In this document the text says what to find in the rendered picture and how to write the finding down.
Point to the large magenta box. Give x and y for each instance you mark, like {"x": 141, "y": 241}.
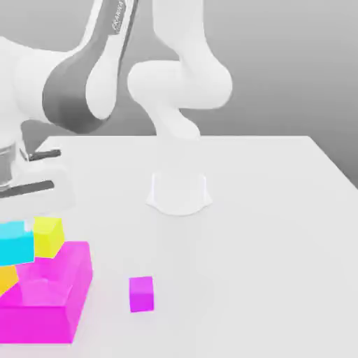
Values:
{"x": 33, "y": 324}

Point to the small pink cube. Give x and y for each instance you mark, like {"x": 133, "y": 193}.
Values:
{"x": 46, "y": 292}

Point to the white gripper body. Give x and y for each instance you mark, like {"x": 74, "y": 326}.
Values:
{"x": 42, "y": 202}

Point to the small orange cube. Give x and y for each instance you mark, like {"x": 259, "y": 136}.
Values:
{"x": 7, "y": 278}

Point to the small purple cube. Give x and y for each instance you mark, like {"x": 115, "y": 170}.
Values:
{"x": 141, "y": 296}

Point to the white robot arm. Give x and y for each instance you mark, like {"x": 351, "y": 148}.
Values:
{"x": 181, "y": 84}

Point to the small yellow cube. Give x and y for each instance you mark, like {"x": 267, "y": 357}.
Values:
{"x": 47, "y": 237}

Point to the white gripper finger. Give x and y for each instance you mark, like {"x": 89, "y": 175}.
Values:
{"x": 28, "y": 226}

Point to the small cyan cube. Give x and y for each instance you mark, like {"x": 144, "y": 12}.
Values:
{"x": 15, "y": 246}

